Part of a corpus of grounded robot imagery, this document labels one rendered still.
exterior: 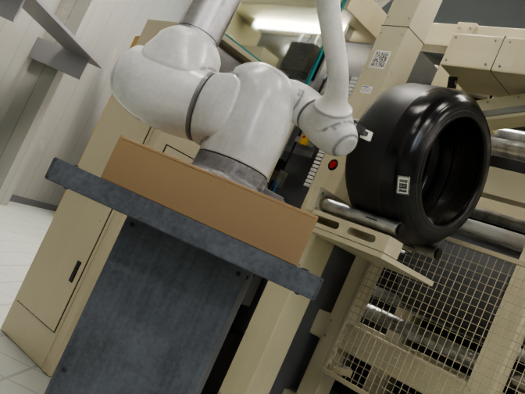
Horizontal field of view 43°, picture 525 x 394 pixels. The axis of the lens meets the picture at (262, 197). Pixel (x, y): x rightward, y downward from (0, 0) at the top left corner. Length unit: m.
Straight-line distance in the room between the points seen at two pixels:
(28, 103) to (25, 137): 0.34
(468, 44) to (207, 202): 1.85
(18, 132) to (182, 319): 5.83
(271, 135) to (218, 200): 0.22
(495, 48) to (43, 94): 5.04
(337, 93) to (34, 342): 1.34
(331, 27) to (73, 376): 1.01
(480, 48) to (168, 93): 1.69
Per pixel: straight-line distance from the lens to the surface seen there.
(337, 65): 1.71
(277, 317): 2.50
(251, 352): 2.54
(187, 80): 1.37
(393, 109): 2.28
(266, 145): 1.32
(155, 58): 1.41
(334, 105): 1.73
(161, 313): 1.25
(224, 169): 1.29
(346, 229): 2.29
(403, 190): 2.19
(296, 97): 1.82
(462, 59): 2.82
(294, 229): 1.16
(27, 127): 6.96
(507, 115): 2.78
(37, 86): 7.02
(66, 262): 2.40
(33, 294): 2.51
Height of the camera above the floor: 0.65
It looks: 4 degrees up
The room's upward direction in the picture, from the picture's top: 24 degrees clockwise
